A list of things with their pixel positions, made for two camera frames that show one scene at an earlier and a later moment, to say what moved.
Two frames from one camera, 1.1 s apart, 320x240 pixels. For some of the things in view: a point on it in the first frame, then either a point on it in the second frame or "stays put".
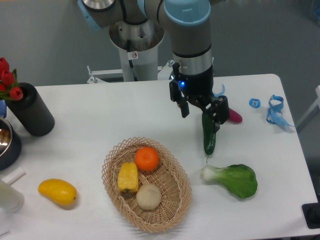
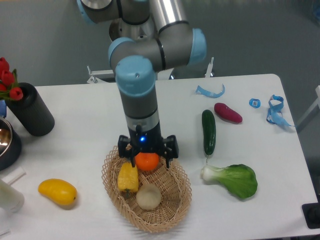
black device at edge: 311,211 stays put
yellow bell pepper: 128,177 stays put
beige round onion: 148,196 stays put
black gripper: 196,86 → 150,140
